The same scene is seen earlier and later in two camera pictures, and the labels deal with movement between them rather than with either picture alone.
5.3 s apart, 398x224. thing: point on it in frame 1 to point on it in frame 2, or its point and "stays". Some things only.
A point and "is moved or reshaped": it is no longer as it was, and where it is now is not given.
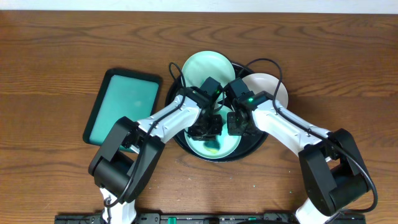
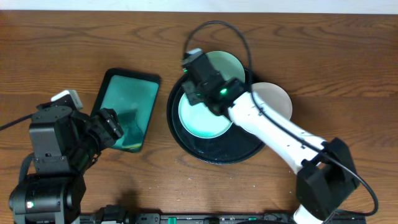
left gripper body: (204, 132) to (109, 123)
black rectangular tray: (102, 93) stays
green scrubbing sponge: (211, 145) is moved or reshaped
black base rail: (219, 218) stays
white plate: (259, 82) is moved or reshaped
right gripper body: (234, 128) to (193, 86)
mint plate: (224, 145) is moved or reshaped
